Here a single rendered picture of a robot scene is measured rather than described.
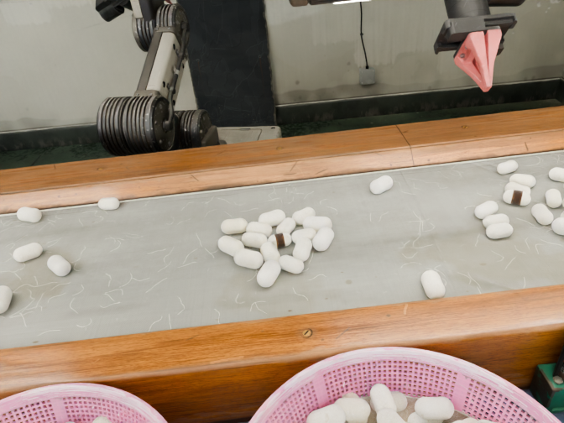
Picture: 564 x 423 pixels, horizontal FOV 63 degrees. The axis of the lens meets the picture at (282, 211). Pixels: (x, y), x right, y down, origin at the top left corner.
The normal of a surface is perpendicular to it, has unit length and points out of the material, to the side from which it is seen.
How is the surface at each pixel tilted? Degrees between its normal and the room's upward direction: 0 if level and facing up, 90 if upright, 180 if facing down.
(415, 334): 0
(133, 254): 0
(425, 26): 90
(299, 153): 0
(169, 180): 45
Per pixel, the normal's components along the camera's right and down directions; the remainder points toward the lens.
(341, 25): 0.02, 0.55
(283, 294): -0.09, -0.82
